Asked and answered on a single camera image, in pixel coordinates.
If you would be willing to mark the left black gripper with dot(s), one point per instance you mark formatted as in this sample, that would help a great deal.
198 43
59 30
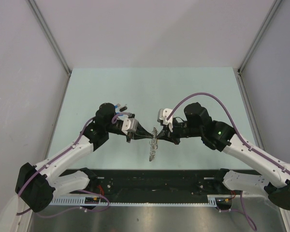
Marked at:
137 135

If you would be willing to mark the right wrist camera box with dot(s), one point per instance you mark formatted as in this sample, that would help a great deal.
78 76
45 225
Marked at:
164 119

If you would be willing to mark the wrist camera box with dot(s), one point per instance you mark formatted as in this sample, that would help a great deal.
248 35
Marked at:
129 125
164 119

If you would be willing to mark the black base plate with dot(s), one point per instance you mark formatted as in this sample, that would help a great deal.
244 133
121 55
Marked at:
159 187

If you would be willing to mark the aluminium frame post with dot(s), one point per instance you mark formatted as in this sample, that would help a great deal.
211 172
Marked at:
49 35
261 32

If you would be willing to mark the black tag key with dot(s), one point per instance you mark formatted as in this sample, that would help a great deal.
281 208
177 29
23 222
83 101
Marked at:
122 109

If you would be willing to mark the left aluminium frame post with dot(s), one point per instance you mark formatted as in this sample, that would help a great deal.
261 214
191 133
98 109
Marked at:
49 35

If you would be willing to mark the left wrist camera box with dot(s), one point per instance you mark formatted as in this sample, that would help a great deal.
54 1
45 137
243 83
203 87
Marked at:
129 125

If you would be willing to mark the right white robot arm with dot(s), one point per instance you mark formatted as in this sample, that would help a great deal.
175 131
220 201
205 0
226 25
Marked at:
273 178

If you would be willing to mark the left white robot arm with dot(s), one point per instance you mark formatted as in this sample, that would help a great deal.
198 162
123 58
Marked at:
37 185

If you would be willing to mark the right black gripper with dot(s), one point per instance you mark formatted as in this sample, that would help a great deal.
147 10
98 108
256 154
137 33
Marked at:
166 134

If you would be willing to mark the metal disc with keyrings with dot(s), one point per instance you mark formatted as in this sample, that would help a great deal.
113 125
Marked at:
153 145

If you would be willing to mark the white slotted cable duct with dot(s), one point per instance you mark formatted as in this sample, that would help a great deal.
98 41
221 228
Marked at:
91 201

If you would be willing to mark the right aluminium frame post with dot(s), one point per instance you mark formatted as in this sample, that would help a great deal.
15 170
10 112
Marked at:
261 32

